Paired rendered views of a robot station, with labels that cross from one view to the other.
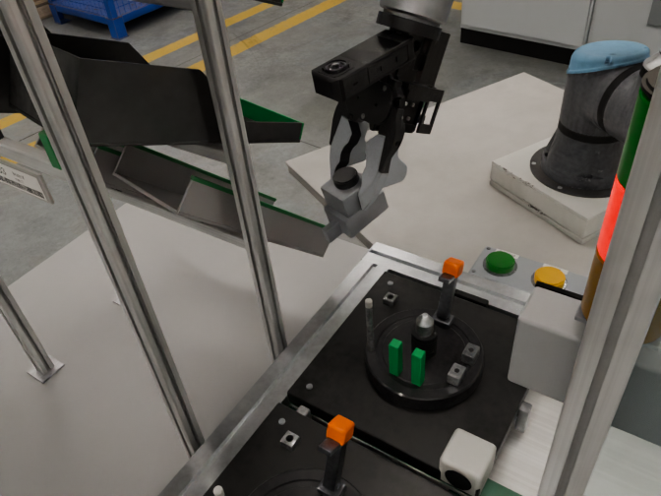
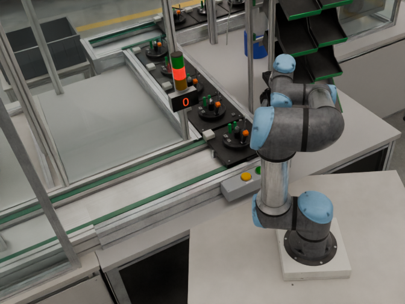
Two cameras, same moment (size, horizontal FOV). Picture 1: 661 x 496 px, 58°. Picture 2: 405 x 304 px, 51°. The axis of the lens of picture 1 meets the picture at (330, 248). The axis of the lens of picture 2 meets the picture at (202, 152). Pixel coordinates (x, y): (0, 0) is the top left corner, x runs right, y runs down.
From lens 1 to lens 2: 192 cm
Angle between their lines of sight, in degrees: 83
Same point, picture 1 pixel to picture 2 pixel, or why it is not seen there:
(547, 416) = (213, 165)
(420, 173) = (358, 208)
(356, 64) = (266, 75)
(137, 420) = not seen: hidden behind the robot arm
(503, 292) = (249, 166)
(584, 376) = not seen: hidden behind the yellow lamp
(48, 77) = (249, 25)
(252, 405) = (248, 114)
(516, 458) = (208, 155)
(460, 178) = (345, 219)
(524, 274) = (252, 174)
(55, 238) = not seen: outside the picture
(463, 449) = (209, 132)
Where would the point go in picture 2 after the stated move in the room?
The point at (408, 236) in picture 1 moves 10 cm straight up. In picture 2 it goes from (313, 186) to (315, 169)
